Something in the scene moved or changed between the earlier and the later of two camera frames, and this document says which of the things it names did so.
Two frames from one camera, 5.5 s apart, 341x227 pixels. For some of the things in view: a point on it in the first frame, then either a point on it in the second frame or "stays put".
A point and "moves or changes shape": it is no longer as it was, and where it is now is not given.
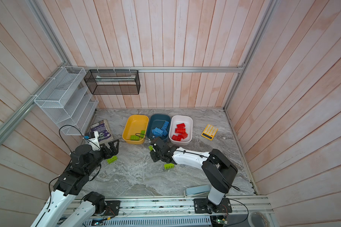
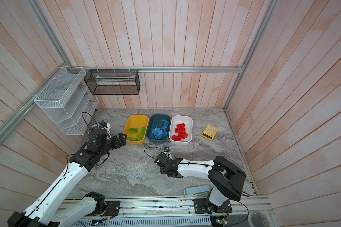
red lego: (180, 126) stays put
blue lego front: (165, 126) stays put
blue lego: (157, 132) stays put
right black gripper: (153, 152) to (162, 170)
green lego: (169, 166) moves or changes shape
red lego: (184, 135) stays put
